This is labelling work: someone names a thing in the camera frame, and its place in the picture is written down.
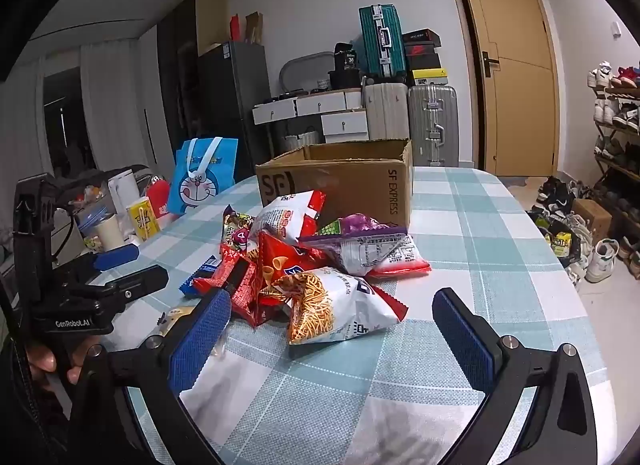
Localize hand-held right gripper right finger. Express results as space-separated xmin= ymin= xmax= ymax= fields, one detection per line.
xmin=432 ymin=287 xmax=598 ymax=465

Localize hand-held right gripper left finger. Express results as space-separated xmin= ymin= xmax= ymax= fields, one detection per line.
xmin=70 ymin=289 xmax=232 ymax=465

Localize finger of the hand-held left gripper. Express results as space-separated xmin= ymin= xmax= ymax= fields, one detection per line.
xmin=112 ymin=265 xmax=170 ymax=304
xmin=94 ymin=244 xmax=140 ymax=273

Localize blue biscuit packet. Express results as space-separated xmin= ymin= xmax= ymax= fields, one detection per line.
xmin=179 ymin=255 xmax=221 ymax=296

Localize dark red snack packet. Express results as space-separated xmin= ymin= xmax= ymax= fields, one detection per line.
xmin=192 ymin=255 xmax=281 ymax=328

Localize colourful cartoon snack packet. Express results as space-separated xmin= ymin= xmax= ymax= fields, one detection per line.
xmin=221 ymin=205 xmax=261 ymax=261

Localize red chip snack bag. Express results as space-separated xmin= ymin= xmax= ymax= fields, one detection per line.
xmin=257 ymin=232 xmax=331 ymax=296

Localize white noodle snack bag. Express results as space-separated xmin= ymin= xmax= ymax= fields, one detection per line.
xmin=272 ymin=267 xmax=408 ymax=346

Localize white and red snack bag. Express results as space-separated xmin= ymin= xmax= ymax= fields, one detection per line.
xmin=248 ymin=190 xmax=327 ymax=246

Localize purple snack packet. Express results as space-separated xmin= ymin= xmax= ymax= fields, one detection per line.
xmin=300 ymin=213 xmax=408 ymax=248

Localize brown cardboard box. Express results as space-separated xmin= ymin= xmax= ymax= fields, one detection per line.
xmin=255 ymin=139 xmax=415 ymax=236

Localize person's left hand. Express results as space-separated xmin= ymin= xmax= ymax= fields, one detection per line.
xmin=25 ymin=335 xmax=103 ymax=385

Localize white cup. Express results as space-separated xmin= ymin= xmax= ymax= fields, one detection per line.
xmin=94 ymin=215 xmax=126 ymax=252

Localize yellow carton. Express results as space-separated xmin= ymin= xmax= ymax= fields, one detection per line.
xmin=127 ymin=196 xmax=161 ymax=242

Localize white kettle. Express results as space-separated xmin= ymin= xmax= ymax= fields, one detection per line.
xmin=107 ymin=169 xmax=141 ymax=236

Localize grey bag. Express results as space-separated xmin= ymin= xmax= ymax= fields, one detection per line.
xmin=60 ymin=165 xmax=151 ymax=206

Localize blue cartoon gift bag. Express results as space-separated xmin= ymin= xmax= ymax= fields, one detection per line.
xmin=166 ymin=137 xmax=239 ymax=218

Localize trash bin with wrappers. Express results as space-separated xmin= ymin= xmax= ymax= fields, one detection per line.
xmin=530 ymin=212 xmax=583 ymax=261

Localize white curtain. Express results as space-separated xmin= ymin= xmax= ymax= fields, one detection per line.
xmin=80 ymin=25 xmax=173 ymax=178

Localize pile of loose shoes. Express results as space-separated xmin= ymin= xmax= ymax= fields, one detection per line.
xmin=527 ymin=176 xmax=640 ymax=286

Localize small cardboard box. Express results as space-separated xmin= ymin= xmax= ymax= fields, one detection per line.
xmin=571 ymin=199 xmax=613 ymax=246

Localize black refrigerator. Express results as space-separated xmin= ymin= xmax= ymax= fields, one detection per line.
xmin=197 ymin=41 xmax=273 ymax=180

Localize tall brown cabinet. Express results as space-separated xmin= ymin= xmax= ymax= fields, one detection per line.
xmin=157 ymin=0 xmax=228 ymax=170

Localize woven basket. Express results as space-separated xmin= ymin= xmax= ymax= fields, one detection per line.
xmin=280 ymin=130 xmax=321 ymax=156

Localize silver suitcase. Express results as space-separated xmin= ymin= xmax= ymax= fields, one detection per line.
xmin=407 ymin=85 xmax=459 ymax=168

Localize beige suitcase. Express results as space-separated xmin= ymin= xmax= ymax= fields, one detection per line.
xmin=362 ymin=82 xmax=410 ymax=142

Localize white drawer desk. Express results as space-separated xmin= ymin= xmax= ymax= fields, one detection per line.
xmin=252 ymin=87 xmax=371 ymax=143

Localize grey oval folding table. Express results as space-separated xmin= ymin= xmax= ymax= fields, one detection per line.
xmin=279 ymin=51 xmax=341 ymax=96

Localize wooden shoe rack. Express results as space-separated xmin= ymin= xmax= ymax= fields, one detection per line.
xmin=590 ymin=85 xmax=640 ymax=246

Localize brown paper bag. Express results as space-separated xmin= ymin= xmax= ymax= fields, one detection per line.
xmin=245 ymin=11 xmax=264 ymax=44

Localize rows of racked sneakers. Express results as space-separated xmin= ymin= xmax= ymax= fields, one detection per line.
xmin=587 ymin=61 xmax=640 ymax=226

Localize wooden door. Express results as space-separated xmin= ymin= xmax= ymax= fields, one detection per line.
xmin=452 ymin=0 xmax=560 ymax=176

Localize black bucket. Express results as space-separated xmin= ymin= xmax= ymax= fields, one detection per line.
xmin=328 ymin=70 xmax=362 ymax=90

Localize black printed box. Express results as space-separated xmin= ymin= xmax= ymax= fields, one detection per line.
xmin=334 ymin=43 xmax=360 ymax=72

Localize teal suitcase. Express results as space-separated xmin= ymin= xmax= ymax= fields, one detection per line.
xmin=358 ymin=4 xmax=407 ymax=80

